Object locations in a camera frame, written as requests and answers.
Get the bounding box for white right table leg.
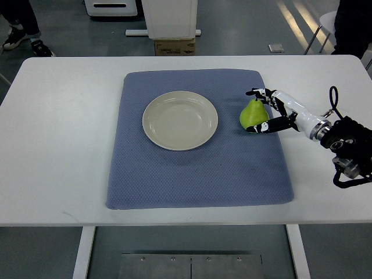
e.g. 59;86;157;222
285;224;311;279

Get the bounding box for beige round plate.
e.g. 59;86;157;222
142;91;219;151

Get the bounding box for white left table leg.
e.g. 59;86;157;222
72;226;96;279

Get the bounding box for person in black clothes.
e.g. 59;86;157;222
332;0;371;59

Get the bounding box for white chair metal legs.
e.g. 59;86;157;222
304;11;337;55

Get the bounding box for white appliance with slot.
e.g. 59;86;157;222
84;0;138;17

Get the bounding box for brown cardboard box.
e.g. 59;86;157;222
154;38;196;56

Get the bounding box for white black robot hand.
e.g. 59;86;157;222
246;88;331;141

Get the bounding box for silver floor outlet plate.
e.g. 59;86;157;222
268;44;285;53

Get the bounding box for blue textured mat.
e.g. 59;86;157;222
106;69;294;209

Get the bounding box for green pear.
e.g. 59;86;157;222
239;99;270;133

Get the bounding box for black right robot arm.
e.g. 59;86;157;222
313;86;371;189

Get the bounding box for white table leg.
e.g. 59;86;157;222
72;226;96;279
285;224;311;279

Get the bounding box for white cabinet on stand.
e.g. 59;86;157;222
125;0;201;40

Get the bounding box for person in dark trousers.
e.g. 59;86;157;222
1;0;56;57

